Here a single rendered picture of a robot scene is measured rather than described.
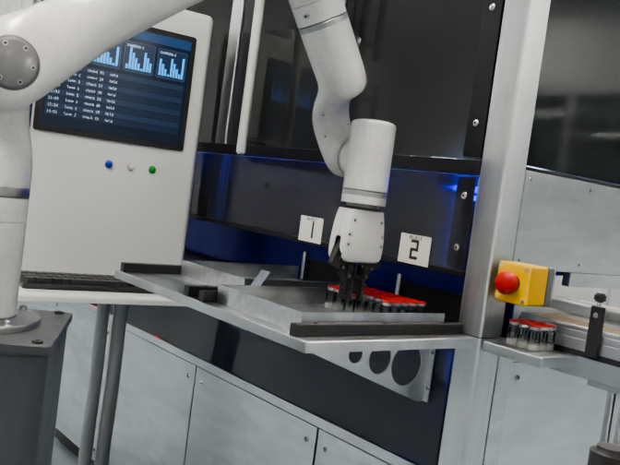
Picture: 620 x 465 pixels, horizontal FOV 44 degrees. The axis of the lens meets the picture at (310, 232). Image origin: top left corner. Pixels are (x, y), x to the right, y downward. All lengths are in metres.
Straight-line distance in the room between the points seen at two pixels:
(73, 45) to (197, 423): 1.35
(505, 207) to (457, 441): 0.45
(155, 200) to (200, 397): 0.56
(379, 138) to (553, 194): 0.38
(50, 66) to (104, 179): 0.98
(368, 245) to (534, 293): 0.31
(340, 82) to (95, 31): 0.44
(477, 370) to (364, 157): 0.45
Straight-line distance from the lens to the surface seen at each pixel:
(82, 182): 2.07
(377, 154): 1.42
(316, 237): 1.82
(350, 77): 1.38
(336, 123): 1.49
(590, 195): 1.70
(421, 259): 1.58
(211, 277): 1.70
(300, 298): 1.57
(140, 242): 2.14
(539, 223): 1.57
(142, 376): 2.54
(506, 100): 1.49
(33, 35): 1.13
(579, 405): 1.82
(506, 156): 1.47
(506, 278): 1.40
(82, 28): 1.18
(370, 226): 1.44
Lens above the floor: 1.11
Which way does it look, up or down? 3 degrees down
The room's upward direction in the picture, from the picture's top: 8 degrees clockwise
